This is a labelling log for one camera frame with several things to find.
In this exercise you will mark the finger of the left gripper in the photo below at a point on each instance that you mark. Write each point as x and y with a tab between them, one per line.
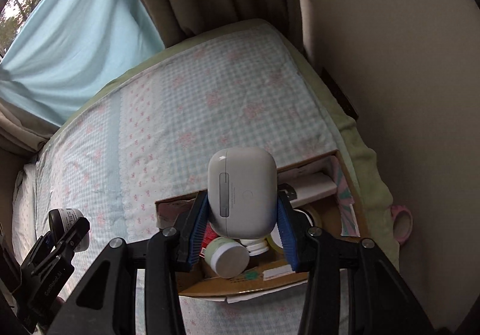
66	241
38	253

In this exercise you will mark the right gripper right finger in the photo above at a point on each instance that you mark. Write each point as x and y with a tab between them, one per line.
352	287

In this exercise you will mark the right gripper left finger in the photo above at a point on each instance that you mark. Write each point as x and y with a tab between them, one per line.
103	302

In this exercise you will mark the black white small jar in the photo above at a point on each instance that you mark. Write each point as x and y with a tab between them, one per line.
67	224

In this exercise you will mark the white earbuds case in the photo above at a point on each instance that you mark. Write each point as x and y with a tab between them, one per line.
242	192

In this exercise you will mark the white pillow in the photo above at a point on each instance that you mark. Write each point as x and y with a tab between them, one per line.
23	231

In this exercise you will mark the green blanket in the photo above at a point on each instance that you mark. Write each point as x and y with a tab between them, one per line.
360	154

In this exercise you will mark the pink tape roll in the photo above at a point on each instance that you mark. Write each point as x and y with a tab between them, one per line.
402	223

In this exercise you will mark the yellow tape roll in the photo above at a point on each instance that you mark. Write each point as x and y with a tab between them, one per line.
274	238

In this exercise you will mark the cardboard box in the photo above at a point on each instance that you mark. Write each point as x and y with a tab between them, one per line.
340	214

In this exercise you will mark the white medicine bottle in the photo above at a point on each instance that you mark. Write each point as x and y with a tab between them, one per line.
255	247

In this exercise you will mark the white remote control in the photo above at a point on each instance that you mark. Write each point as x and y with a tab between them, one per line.
308	189

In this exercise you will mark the red small box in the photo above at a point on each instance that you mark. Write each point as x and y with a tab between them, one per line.
209	236

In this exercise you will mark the green jar white lid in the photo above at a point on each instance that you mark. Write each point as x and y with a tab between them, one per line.
226	257

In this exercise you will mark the light blue curtain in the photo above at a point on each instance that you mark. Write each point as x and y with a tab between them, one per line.
69	50

